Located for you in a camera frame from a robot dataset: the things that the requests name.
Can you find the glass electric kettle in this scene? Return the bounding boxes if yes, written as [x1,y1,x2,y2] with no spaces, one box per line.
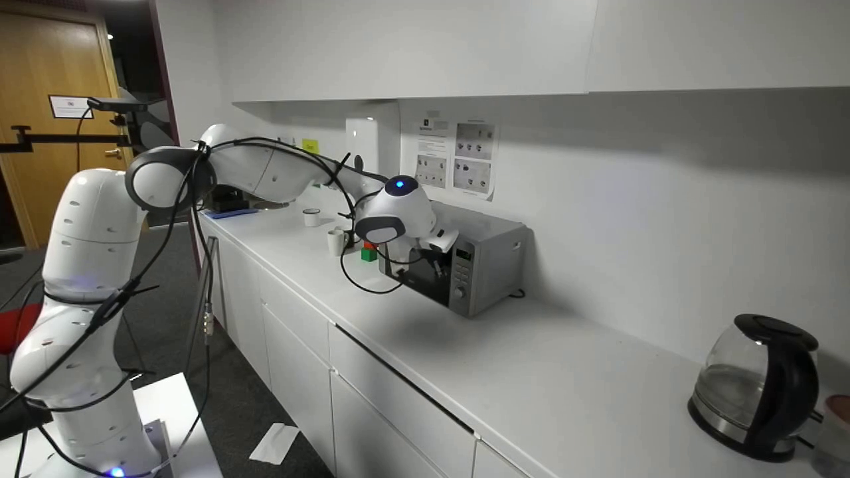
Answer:
[688,314,818,463]

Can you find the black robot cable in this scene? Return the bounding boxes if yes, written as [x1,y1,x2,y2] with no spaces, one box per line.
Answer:
[0,132,419,478]

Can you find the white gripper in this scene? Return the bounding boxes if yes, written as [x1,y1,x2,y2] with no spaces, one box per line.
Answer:
[409,229,458,260]

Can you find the silver microwave oven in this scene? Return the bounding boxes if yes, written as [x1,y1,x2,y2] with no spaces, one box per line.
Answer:
[381,203,534,319]

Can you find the white cabinet drawer fronts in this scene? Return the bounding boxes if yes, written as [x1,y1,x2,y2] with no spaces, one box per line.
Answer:
[203,221,542,478]

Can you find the white paper sheet on floor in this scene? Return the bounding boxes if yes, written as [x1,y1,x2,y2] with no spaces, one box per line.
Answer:
[249,423,298,466]

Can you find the wooden door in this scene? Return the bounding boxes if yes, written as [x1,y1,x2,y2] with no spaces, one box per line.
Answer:
[0,0,133,250]

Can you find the wall socket panel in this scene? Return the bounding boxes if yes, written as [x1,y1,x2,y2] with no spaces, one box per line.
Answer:
[413,120,497,193]

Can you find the white cup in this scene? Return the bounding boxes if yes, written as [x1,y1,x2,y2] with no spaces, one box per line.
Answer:
[300,207,322,229]

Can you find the white upper wall cabinets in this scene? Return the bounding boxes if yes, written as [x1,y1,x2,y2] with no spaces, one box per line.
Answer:
[211,0,850,100]

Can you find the red and green blocks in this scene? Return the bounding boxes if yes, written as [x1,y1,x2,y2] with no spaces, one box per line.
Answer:
[359,241,376,262]

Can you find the black camera on stand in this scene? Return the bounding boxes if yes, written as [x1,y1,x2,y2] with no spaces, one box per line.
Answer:
[86,96,142,150]

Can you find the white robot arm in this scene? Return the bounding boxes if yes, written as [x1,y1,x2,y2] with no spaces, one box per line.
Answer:
[11,124,457,478]

